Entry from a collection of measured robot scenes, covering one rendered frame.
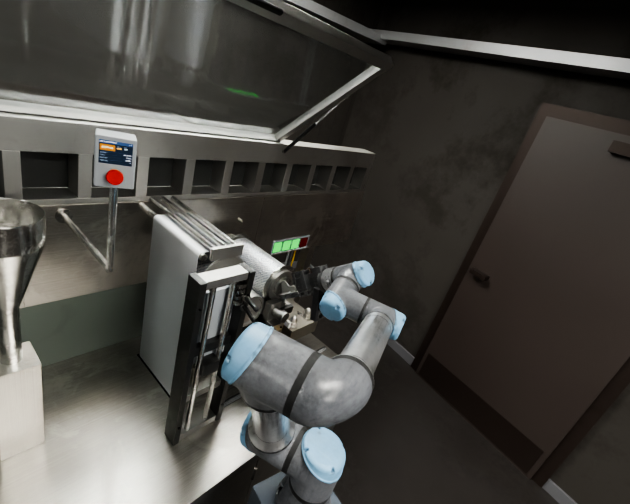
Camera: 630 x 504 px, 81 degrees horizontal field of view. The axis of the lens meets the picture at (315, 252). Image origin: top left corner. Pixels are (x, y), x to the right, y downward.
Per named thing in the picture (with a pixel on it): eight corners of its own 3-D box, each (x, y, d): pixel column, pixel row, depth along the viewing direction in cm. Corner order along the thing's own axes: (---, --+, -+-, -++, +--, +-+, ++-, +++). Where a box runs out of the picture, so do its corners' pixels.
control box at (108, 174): (93, 189, 69) (94, 135, 65) (93, 177, 74) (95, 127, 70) (134, 193, 72) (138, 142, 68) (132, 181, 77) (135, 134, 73)
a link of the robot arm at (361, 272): (355, 271, 98) (367, 253, 104) (325, 278, 106) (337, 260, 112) (369, 293, 101) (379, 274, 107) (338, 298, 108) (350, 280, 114)
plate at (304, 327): (288, 343, 144) (292, 331, 142) (228, 291, 165) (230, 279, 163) (314, 331, 156) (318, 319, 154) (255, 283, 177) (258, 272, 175)
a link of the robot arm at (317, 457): (323, 514, 88) (340, 479, 82) (276, 483, 91) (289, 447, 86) (340, 473, 98) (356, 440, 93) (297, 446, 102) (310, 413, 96)
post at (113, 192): (107, 271, 81) (111, 185, 73) (104, 267, 82) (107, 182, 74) (114, 269, 82) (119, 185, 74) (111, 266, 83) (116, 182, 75)
